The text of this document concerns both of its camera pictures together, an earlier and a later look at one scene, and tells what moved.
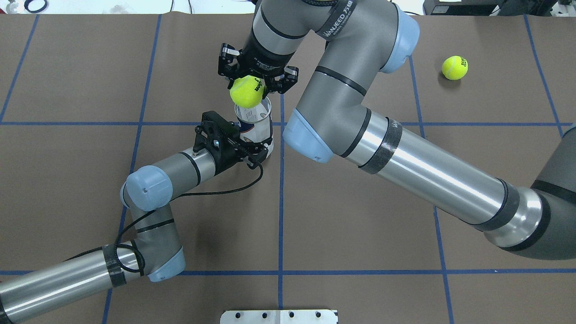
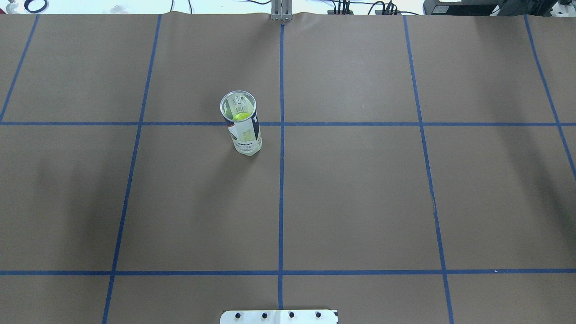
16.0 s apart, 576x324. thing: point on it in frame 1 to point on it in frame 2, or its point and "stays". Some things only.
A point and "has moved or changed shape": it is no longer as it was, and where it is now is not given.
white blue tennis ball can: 255,124 has moved or changed shape
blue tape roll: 26,3 stays
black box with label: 459,7 stays
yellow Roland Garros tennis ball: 455,67 to 240,116
